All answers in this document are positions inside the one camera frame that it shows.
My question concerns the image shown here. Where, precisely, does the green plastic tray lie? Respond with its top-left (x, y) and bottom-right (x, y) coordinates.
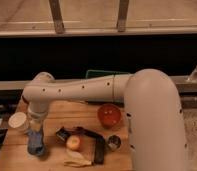
top-left (85, 69), bottom-right (123, 79)

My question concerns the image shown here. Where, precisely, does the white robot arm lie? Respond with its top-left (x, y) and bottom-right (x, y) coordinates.
top-left (23, 69), bottom-right (189, 171)

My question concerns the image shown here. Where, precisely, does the black strap tool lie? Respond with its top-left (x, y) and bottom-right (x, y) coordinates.
top-left (56, 127), bottom-right (105, 164)

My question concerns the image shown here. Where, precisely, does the white paper cup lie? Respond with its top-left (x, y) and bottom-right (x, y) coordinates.
top-left (8, 112), bottom-right (29, 134)

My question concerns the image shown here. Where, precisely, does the red-orange bowl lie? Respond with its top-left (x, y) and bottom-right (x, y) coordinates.
top-left (97, 103), bottom-right (121, 128)

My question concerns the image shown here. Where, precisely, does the small metal cup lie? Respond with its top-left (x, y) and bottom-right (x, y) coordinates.
top-left (107, 135), bottom-right (121, 151)

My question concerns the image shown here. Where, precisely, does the blue sponge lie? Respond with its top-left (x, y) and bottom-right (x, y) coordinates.
top-left (28, 130), bottom-right (43, 148)

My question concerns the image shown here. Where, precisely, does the yellow banana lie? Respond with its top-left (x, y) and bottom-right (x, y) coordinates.
top-left (64, 149), bottom-right (92, 167)

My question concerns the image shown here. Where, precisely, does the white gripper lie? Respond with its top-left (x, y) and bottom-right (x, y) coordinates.
top-left (28, 109), bottom-right (48, 132)

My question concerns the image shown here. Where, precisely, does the blue plastic cup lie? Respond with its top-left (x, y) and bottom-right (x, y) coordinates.
top-left (27, 139), bottom-right (45, 156)

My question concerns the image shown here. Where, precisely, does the orange fruit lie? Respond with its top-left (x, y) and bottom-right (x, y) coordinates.
top-left (66, 135), bottom-right (81, 151)

